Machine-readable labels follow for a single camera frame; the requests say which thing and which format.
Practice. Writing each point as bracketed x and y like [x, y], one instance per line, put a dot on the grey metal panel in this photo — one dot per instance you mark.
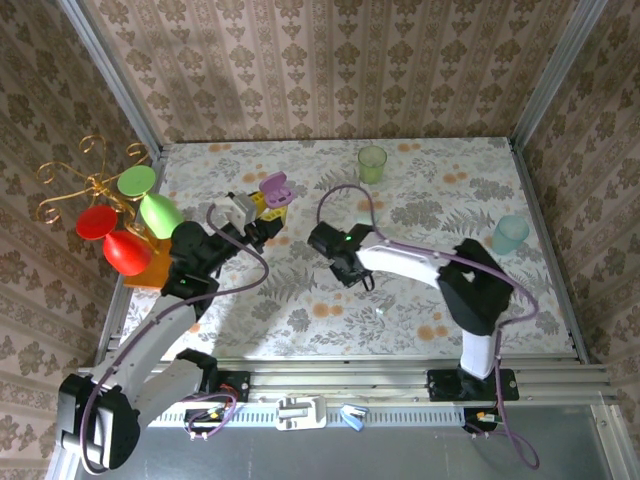
[300, 455]

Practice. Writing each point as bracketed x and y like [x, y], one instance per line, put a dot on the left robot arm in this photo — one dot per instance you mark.
[150, 330]

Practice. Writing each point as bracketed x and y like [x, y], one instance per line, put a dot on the pink purple cup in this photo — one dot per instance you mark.
[277, 187]

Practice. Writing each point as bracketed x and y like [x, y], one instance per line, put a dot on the aluminium table side rail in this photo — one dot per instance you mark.
[548, 250]

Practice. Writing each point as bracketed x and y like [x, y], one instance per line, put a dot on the green glass cup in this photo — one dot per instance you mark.
[372, 165]

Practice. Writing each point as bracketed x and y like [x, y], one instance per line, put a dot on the orange wooden base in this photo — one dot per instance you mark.
[155, 270]

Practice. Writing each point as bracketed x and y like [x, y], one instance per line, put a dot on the floral tablecloth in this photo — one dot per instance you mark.
[280, 325]

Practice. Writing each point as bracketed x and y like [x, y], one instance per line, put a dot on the white plastic bracket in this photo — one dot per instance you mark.
[300, 412]

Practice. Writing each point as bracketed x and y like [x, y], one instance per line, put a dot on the blue glass cup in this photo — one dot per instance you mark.
[510, 235]

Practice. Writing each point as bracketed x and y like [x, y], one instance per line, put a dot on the green wine glass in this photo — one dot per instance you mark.
[160, 216]

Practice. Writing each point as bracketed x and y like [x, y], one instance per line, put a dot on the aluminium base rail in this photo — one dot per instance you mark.
[350, 380]

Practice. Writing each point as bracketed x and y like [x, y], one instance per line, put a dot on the red wine glass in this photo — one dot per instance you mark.
[127, 252]

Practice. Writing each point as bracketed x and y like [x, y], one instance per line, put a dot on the aluminium frame post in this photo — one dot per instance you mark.
[112, 75]
[556, 75]

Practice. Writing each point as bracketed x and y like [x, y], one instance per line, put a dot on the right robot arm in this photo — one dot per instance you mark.
[400, 260]

